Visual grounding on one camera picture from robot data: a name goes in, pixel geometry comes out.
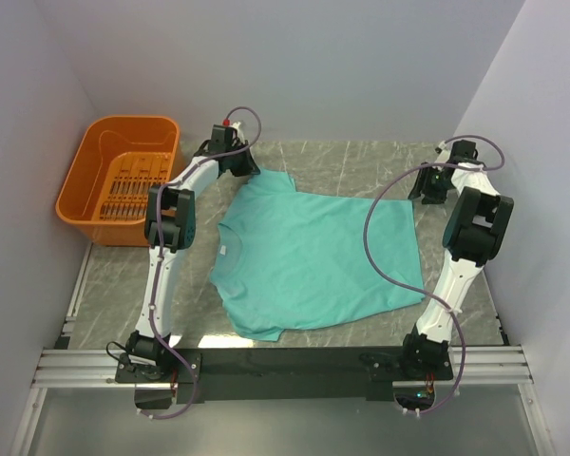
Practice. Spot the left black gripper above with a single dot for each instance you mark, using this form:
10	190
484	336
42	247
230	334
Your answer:
250	167

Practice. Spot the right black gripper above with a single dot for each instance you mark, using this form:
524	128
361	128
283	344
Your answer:
421	186

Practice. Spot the teal t shirt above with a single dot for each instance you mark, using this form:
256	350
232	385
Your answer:
289	260

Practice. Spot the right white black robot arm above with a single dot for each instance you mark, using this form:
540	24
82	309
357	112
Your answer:
473	236

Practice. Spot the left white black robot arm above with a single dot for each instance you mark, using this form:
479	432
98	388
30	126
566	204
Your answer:
170	229

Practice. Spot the orange plastic basket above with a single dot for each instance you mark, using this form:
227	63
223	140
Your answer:
105	193

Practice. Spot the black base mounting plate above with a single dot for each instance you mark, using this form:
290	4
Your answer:
270	374

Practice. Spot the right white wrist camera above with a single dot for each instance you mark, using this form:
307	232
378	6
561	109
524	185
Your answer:
441	147

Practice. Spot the aluminium frame rail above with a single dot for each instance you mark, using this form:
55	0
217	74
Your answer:
75	407

